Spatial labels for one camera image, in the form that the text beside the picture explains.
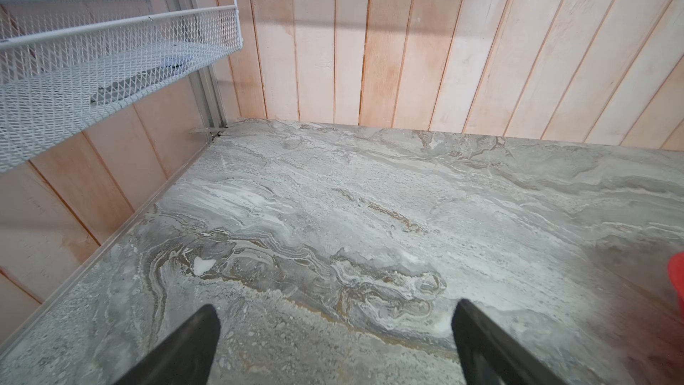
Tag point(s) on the red flower-shaped fruit bowl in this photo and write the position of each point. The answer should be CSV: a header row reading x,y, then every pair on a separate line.
x,y
675,271

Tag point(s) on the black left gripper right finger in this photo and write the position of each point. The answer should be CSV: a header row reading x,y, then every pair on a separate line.
x,y
489,355

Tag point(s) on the white wire mesh shelf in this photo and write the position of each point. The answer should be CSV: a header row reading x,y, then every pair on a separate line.
x,y
68,64

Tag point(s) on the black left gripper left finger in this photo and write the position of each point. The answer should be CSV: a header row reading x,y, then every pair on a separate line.
x,y
184,357

